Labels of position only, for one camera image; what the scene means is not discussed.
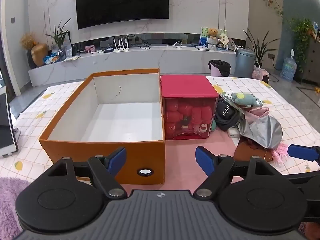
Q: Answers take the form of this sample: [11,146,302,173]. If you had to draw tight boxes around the pink cloth bag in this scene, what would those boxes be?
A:
[246,107,270,123]

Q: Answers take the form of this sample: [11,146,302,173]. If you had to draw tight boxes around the gold vase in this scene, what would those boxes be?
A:
[30,43,49,67]

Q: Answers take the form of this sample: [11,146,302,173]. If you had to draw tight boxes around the grey cabinet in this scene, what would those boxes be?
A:
[302,37,320,85]

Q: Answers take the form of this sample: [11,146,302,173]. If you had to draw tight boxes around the blue water jug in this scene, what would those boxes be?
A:
[280,56,297,82]

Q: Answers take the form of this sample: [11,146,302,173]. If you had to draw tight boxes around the orange cardboard box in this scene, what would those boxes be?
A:
[39,68,166,185]

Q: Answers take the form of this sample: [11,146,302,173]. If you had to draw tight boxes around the blue snack packets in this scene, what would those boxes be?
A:
[43,54,60,64]

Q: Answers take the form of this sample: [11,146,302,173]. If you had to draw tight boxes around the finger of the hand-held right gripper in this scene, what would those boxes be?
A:
[286,170,320,184]
[287,144,320,167]

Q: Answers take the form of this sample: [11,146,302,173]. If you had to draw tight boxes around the brown leather pouch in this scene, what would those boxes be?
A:
[234,137,274,163]

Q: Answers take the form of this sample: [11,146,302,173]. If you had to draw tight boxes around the black television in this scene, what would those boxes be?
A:
[75,0,170,30]

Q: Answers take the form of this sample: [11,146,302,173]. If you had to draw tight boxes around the green plush toy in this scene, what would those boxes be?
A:
[230,92,263,108]

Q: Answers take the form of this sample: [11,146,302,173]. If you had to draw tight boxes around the black cables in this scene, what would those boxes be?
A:
[130,36,152,50]

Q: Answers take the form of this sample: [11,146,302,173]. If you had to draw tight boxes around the grey metal bin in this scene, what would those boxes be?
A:
[234,48,256,78]

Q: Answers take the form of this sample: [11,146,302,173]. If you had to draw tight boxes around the long-leaf potted plant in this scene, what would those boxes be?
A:
[244,29,279,68]

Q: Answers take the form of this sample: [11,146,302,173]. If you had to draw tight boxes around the purple fluffy rug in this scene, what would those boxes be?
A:
[0,177,32,233]

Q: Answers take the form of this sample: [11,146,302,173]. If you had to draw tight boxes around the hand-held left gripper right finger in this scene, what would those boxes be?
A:
[193,145,283,198]

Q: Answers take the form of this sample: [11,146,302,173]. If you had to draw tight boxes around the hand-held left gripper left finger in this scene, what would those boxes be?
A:
[40,147,127,198]

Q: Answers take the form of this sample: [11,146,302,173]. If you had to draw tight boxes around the silver grey cloth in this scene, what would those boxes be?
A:
[237,116,283,151]

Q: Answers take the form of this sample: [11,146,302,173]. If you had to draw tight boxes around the dark printed card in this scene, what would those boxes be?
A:
[217,92,244,112]

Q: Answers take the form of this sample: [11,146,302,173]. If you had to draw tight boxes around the dried flower bunch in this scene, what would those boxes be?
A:
[20,32,38,50]

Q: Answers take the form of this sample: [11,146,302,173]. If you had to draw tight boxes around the bushy green plant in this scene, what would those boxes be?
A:
[287,17,314,73]

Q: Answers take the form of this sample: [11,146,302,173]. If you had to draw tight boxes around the pink trash bin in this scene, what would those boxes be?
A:
[208,59,231,77]

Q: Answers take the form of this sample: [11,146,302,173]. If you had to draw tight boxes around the pink fluffy tassel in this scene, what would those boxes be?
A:
[271,142,289,168]

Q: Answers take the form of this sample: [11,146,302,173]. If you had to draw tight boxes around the white router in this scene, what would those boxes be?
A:
[113,36,130,53]

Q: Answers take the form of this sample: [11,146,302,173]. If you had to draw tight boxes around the green plant in glass vase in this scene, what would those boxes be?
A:
[45,18,72,61]

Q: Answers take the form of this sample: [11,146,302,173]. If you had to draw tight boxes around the pink shopping bag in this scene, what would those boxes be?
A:
[252,61,262,79]

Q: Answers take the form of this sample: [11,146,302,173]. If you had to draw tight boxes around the marble television console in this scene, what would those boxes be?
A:
[28,45,237,87]

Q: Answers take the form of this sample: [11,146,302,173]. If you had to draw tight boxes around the white tablet device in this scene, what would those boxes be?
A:
[0,85,19,158]

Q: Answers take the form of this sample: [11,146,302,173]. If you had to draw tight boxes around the lemon printed blanket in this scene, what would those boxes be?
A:
[0,76,320,230]

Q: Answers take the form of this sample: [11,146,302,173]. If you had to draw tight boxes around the pile of red plush items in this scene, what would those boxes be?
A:
[165,100,215,139]

